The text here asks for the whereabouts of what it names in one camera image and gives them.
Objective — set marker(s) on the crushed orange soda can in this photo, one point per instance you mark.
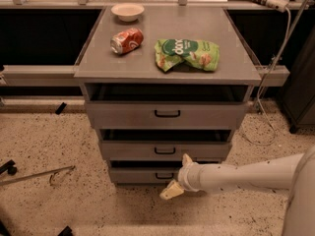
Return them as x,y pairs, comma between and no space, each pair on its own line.
126,41

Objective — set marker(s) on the white ceramic bowl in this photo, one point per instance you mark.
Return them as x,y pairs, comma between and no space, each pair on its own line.
128,12

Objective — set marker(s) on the metal rod on floor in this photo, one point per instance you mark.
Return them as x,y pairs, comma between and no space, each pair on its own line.
25,178

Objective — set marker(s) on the green chip bag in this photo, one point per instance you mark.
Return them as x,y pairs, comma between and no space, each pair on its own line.
198,54

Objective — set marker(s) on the grey top drawer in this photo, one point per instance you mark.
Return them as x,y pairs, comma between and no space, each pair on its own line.
158,106

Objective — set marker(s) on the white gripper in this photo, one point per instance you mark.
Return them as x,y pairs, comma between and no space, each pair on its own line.
187,177

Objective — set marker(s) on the black caster foot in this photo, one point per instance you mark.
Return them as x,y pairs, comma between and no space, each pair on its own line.
9,167

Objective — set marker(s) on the black foot bottom edge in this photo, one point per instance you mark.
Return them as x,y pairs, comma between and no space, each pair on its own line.
67,231

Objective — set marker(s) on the small black block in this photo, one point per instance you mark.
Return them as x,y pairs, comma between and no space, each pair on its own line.
60,108

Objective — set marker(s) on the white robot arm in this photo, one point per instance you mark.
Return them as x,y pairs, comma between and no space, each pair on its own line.
294,174

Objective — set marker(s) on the grey drawer cabinet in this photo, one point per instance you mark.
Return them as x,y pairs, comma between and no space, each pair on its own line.
101,65

